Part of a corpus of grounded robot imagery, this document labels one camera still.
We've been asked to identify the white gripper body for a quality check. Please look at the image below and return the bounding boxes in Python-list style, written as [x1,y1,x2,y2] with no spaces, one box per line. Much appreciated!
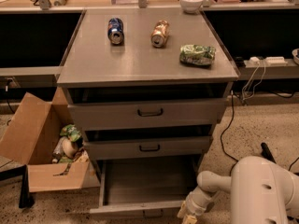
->
[185,190,214,217]

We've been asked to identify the grey bottom drawer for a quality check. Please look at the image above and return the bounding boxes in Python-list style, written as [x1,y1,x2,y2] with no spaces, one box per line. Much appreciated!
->
[90,155,202,218]

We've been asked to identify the grey drawer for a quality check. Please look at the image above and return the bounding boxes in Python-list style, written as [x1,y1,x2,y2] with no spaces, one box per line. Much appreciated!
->
[90,155,202,218]
[84,136,211,160]
[68,98,225,131]

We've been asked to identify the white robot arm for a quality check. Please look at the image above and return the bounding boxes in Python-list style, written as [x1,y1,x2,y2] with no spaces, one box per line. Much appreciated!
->
[178,156,299,224]

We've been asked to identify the grey middle drawer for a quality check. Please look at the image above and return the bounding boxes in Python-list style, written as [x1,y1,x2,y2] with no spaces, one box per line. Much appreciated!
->
[84,136,211,160]

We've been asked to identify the grey top drawer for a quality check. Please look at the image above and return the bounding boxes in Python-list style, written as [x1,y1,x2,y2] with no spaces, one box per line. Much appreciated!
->
[68,98,225,131]

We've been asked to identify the grey drawer cabinet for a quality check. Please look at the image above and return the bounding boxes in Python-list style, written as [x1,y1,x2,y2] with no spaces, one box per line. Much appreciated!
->
[56,7,240,185]

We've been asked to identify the black stand leg right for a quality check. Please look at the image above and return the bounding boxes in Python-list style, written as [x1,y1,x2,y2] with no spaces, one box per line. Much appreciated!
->
[261,143,276,162]

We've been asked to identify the black stand leg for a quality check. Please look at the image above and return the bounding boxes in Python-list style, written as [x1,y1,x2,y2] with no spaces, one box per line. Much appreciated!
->
[261,143,276,162]
[0,165,35,209]

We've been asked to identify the white round object in box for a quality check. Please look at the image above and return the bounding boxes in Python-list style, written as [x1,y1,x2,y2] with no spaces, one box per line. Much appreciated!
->
[63,139,78,159]

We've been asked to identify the green snack bag in box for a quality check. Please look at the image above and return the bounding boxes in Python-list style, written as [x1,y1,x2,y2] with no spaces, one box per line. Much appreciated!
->
[60,124,81,142]

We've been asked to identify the green chip bag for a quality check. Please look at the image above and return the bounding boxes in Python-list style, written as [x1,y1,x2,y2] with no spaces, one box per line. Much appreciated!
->
[179,44,216,66]

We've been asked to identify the white power strip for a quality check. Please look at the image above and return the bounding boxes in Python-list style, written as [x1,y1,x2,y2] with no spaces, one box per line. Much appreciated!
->
[248,57,288,67]

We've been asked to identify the black stand leg left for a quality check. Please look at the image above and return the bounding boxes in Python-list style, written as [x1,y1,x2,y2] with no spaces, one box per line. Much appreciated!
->
[0,165,35,209]

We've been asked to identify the orange soda can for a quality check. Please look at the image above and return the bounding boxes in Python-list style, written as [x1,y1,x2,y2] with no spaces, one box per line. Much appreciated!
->
[150,21,169,48]

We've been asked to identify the brown cardboard box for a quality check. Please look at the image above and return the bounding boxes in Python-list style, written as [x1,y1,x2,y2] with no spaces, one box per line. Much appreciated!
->
[0,89,100,192]

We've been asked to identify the blue soda can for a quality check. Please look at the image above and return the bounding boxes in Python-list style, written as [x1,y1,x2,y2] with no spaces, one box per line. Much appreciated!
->
[107,18,124,45]

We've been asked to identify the white bowl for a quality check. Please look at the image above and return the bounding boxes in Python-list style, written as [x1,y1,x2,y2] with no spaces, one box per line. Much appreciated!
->
[179,0,204,14]

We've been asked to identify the black power cable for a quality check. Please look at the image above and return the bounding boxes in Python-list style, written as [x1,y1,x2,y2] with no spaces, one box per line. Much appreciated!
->
[220,91,299,173]

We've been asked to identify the white cables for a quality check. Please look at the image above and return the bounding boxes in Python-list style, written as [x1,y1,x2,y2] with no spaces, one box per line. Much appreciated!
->
[241,59,268,102]

